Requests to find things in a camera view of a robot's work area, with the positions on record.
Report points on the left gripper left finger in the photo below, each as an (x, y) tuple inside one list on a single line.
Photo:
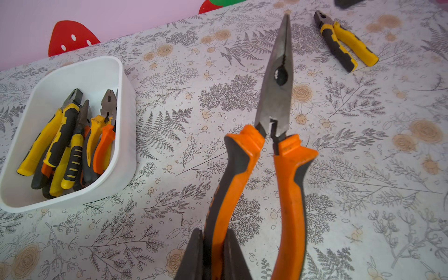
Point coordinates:
[(191, 267)]

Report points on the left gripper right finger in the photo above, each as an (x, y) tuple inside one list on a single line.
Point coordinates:
[(234, 264)]

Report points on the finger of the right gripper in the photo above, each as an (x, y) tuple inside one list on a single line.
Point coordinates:
[(345, 4)]

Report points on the white plastic storage box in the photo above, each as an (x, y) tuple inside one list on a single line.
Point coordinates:
[(93, 78)]

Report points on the yellow black pliers large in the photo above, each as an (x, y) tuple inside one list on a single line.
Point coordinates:
[(45, 138)]

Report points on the orange handled pliers small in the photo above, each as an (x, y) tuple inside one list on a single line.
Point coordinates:
[(101, 157)]

